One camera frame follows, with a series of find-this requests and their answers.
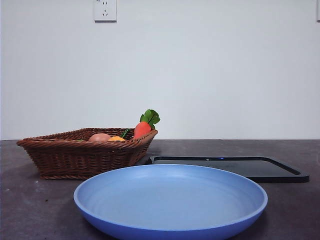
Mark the yellow corn cob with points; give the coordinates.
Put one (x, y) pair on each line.
(116, 139)

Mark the blue round plate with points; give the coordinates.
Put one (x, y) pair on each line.
(170, 205)

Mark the brown wicker basket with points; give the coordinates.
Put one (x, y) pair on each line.
(75, 160)

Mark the orange toy carrot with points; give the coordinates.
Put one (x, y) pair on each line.
(142, 129)

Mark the green vegetable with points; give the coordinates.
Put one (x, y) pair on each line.
(125, 133)

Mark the brown egg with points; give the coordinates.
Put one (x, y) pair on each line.
(99, 137)

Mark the dark cutting board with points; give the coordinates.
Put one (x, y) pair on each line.
(262, 170)

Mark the white wall socket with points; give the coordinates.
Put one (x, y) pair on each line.
(105, 12)

